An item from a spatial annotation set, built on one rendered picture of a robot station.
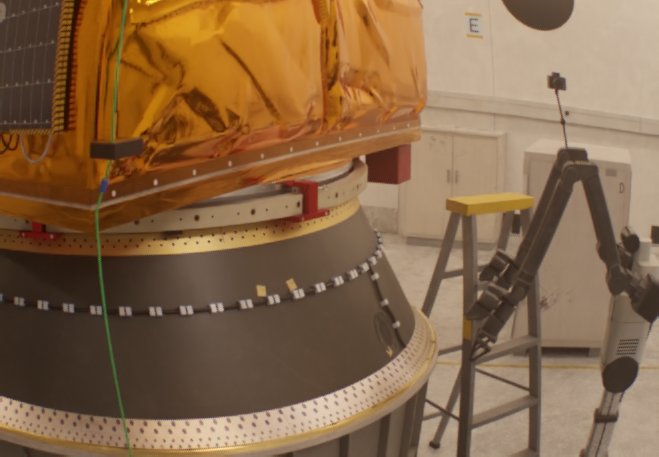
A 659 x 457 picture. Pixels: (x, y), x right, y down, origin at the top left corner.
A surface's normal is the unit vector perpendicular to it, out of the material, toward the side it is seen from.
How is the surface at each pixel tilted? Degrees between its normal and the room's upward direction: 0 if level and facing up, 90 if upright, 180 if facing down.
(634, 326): 90
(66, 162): 99
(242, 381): 62
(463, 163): 90
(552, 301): 90
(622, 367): 90
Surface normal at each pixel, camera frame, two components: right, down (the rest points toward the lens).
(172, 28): 0.91, 0.00
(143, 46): 0.80, 0.27
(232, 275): 0.55, -0.33
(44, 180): -0.40, 0.18
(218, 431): 0.33, -0.61
